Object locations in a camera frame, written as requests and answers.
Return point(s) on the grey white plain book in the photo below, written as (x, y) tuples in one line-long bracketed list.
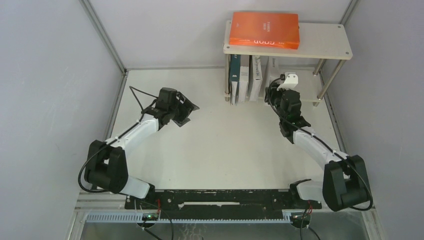
[(243, 78)]

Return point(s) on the white raised shelf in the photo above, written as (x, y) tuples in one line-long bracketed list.
[(323, 50)]

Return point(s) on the teal Humor book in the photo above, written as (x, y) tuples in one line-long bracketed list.
[(234, 77)]

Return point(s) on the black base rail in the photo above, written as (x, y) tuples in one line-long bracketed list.
[(222, 204)]

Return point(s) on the coffee cover book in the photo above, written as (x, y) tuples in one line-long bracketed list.
[(272, 72)]

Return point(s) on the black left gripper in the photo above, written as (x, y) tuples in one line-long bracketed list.
[(187, 107)]

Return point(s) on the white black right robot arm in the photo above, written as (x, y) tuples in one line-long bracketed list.
[(344, 182)]

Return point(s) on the palm leaf cover book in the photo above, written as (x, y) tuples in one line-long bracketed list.
[(255, 78)]

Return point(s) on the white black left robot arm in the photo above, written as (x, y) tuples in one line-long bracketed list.
[(106, 168)]

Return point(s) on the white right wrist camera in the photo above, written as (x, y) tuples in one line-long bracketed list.
[(290, 81)]

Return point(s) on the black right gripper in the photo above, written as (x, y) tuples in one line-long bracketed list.
[(273, 92)]

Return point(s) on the aluminium frame rail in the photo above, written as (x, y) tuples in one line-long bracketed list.
[(102, 33)]

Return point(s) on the orange hardcover book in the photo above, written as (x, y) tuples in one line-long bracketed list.
[(265, 29)]

